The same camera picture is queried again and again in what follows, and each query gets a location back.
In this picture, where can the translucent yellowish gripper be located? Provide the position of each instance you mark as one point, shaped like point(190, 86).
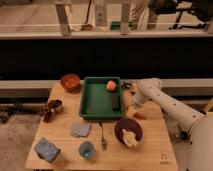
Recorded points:
point(131, 111)

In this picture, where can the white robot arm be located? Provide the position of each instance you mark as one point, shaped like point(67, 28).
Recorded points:
point(198, 126)

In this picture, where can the dark maroon plate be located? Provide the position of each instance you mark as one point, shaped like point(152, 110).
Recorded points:
point(129, 125)

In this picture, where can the pale yellow banana toy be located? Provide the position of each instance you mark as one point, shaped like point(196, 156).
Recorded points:
point(129, 138)

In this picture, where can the green plastic tray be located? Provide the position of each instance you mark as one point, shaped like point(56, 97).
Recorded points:
point(96, 99)

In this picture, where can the orange peach fruit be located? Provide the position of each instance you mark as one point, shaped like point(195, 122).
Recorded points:
point(111, 85)

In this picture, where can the metal fork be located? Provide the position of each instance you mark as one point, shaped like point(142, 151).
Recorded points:
point(103, 140)

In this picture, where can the blue grey folded cloth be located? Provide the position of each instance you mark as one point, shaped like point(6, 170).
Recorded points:
point(80, 130)

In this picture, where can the small blue cup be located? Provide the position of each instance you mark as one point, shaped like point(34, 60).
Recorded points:
point(87, 150)

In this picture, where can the orange red bowl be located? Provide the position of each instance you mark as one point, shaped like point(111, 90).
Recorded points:
point(70, 81)

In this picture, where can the small metal can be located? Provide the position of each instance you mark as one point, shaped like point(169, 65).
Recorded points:
point(57, 106)

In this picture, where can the dark purple grape bunch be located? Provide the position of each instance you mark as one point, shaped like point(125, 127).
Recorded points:
point(47, 111)

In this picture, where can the blue sponge block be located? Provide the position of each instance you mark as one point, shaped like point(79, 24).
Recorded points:
point(46, 150)

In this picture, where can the person in background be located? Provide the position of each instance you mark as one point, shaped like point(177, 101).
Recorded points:
point(139, 7)

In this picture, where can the black handled tool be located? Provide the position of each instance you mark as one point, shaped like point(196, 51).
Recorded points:
point(129, 86)

